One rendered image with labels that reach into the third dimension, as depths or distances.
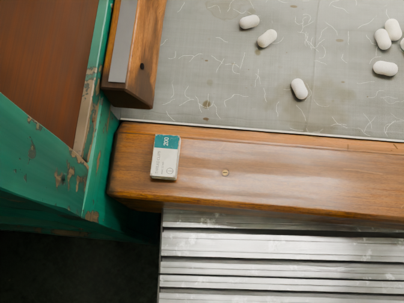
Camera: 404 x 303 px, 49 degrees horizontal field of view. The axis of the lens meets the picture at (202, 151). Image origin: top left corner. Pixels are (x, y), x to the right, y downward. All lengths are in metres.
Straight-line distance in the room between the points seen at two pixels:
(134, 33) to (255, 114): 0.21
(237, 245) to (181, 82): 0.27
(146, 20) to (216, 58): 0.14
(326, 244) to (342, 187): 0.12
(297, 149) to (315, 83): 0.12
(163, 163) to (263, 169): 0.14
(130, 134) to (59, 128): 0.17
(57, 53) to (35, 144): 0.11
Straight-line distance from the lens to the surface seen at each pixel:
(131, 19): 0.60
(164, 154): 0.60
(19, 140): 0.39
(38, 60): 0.45
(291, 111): 0.67
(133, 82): 0.58
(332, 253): 0.72
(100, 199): 0.62
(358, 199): 0.64
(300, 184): 0.62
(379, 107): 0.71
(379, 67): 0.71
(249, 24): 0.71
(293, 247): 0.71
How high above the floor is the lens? 1.37
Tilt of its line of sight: 75 degrees down
